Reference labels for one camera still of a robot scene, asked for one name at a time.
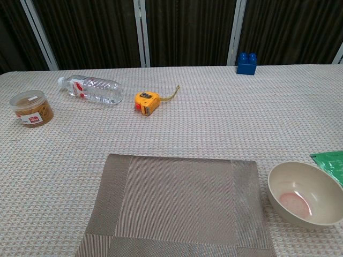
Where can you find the brown woven placemat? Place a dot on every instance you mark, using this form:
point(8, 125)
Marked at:
point(177, 203)

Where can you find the light brown bowl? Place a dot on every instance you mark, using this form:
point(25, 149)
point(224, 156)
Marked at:
point(316, 214)

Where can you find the yellow tape measure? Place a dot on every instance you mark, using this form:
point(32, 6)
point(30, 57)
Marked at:
point(146, 101)

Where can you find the beige woven tablecloth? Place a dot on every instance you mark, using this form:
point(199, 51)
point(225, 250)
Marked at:
point(214, 120)

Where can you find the clear plastic water bottle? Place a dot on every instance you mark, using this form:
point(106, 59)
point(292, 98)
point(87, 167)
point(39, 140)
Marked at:
point(99, 89)

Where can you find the blue toy building block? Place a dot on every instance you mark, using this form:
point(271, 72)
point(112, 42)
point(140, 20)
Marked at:
point(246, 67)

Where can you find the dark pleated screen panel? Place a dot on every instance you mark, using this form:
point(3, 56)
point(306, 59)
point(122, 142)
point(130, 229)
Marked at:
point(294, 26)
point(13, 34)
point(91, 32)
point(187, 32)

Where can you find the round clear rubber band jar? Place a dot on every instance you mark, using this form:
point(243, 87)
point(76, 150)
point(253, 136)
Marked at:
point(34, 115)

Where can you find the green foil packet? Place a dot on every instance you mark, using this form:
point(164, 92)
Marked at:
point(331, 163)

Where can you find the white metal screen post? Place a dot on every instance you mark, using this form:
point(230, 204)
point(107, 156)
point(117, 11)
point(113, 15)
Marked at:
point(235, 34)
point(40, 34)
point(141, 34)
point(338, 54)

